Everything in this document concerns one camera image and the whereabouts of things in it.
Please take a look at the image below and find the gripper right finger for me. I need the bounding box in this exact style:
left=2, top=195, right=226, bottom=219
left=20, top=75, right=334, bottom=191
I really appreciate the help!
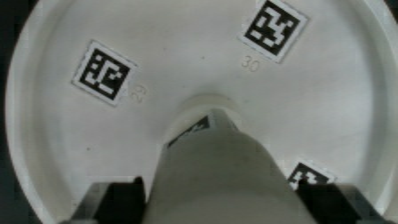
left=297, top=181, right=391, bottom=224

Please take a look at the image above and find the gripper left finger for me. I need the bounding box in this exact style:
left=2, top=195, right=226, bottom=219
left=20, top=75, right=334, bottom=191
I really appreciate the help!
left=59, top=177, right=146, bottom=224

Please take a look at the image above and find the white cylindrical table leg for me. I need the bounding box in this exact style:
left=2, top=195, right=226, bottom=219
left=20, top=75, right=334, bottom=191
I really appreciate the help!
left=142, top=94, right=316, bottom=224

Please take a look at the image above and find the white round table top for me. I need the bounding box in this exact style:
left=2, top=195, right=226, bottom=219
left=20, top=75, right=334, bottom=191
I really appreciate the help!
left=6, top=0, right=398, bottom=224

